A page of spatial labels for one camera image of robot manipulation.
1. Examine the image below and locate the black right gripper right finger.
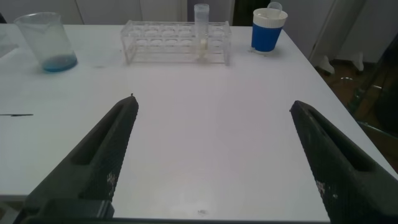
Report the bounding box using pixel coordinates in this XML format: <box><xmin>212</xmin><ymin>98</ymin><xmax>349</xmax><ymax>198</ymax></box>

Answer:
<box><xmin>289</xmin><ymin>100</ymin><xmax>398</xmax><ymax>223</ymax></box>

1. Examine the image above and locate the blue and white paper cup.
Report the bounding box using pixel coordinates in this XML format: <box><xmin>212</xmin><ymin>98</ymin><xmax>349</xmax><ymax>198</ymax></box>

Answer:
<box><xmin>250</xmin><ymin>7</ymin><xmax>289</xmax><ymax>54</ymax></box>

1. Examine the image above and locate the brown metal stand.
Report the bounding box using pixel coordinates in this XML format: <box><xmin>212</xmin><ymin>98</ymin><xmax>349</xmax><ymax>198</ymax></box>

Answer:
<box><xmin>346</xmin><ymin>30</ymin><xmax>398</xmax><ymax>144</ymax></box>

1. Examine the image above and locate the clear acrylic test tube rack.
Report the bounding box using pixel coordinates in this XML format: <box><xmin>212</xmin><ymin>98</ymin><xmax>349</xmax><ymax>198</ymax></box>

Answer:
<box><xmin>120</xmin><ymin>20</ymin><xmax>233</xmax><ymax>67</ymax></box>

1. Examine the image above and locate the clear plastic beaker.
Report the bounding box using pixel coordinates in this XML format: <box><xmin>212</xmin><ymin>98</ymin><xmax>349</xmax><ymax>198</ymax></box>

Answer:
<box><xmin>14</xmin><ymin>12</ymin><xmax>78</xmax><ymax>73</ymax></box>

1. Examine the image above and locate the test tube with pale yellow pigment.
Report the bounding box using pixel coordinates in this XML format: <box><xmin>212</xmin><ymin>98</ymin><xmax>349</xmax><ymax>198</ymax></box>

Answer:
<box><xmin>193</xmin><ymin>3</ymin><xmax>210</xmax><ymax>60</ymax></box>

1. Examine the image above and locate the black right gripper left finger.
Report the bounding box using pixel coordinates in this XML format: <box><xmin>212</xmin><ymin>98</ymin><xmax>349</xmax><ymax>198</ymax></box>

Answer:
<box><xmin>23</xmin><ymin>94</ymin><xmax>140</xmax><ymax>220</ymax></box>

